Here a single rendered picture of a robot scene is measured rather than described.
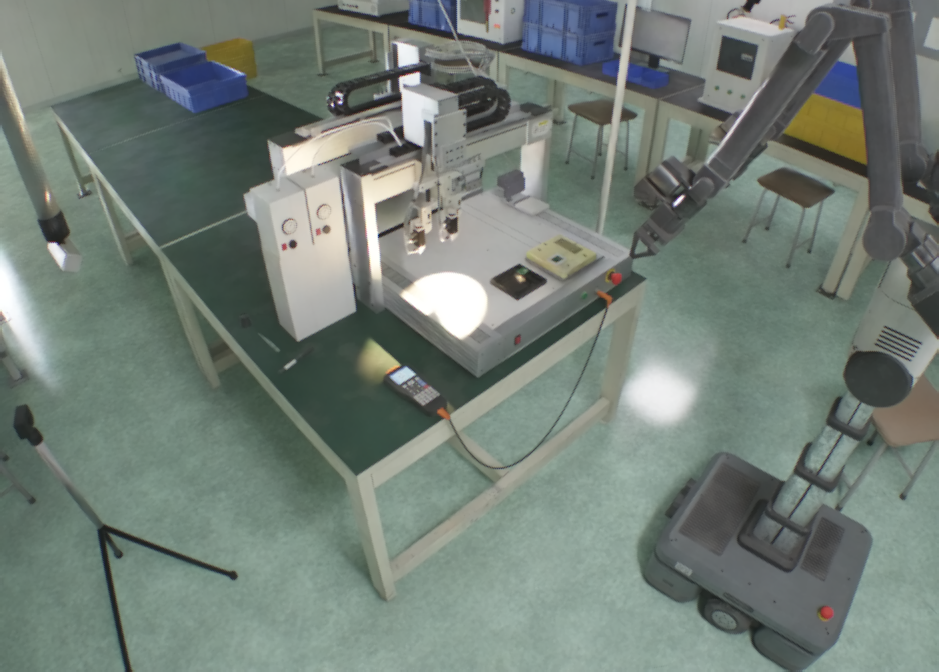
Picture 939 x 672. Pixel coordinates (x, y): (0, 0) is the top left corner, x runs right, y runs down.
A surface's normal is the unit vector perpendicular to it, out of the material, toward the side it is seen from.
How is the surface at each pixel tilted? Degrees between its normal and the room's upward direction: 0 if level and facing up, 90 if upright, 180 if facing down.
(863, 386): 90
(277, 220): 90
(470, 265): 0
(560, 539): 0
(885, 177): 86
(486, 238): 0
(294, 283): 90
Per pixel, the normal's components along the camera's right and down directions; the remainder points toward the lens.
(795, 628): -0.46, -0.21
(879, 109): -0.62, 0.48
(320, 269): 0.68, 0.47
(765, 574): 0.00, -0.77
